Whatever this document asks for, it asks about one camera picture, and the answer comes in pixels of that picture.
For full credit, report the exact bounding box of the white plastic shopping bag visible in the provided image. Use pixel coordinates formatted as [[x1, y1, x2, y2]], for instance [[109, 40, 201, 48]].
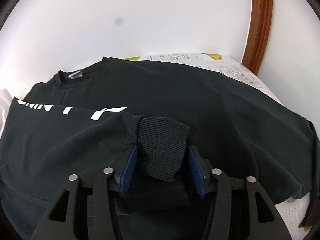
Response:
[[0, 89, 12, 134]]

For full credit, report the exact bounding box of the black sweatshirt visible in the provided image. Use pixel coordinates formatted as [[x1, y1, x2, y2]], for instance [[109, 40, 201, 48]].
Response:
[[1, 58, 319, 239]]

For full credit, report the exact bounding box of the brown wooden door frame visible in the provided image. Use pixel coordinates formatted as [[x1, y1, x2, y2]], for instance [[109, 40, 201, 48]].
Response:
[[242, 0, 273, 74]]

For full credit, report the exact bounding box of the fruit print tablecloth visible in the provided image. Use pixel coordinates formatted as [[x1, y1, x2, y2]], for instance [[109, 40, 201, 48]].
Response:
[[127, 53, 311, 239]]

